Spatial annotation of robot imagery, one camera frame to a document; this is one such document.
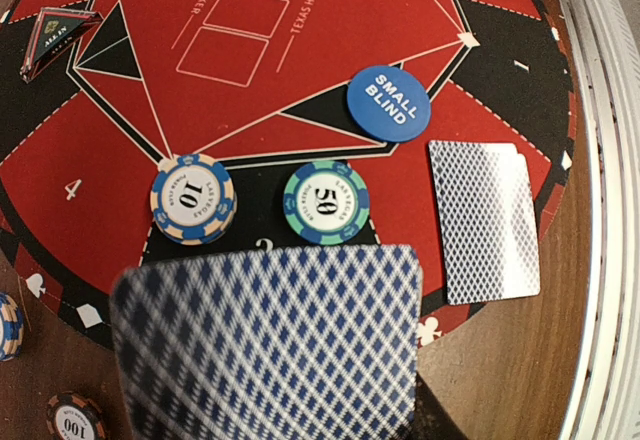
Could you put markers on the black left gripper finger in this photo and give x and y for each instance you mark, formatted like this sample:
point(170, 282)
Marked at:
point(431, 421)

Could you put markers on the dealt blue card seat two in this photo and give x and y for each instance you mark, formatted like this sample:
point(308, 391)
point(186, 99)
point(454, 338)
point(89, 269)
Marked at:
point(466, 177)

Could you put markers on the green chips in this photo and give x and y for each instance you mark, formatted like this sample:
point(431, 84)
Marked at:
point(326, 202)

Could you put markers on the blue small blind button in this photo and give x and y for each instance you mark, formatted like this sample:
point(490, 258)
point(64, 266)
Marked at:
point(389, 104)

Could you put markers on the blue cream chips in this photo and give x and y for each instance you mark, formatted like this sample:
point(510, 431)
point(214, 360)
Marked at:
point(193, 199)

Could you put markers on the red black poker chip stack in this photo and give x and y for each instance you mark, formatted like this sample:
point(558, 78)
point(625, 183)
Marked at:
point(70, 415)

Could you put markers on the blue cream poker chip stack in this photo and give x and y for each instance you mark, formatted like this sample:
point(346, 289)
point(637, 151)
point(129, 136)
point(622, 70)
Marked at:
point(12, 328)

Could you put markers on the black triangular all-in marker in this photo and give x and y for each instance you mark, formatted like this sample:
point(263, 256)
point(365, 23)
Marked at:
point(54, 31)

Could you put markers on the round red black poker mat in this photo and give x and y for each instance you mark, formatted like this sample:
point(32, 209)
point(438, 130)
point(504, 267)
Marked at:
point(259, 85)

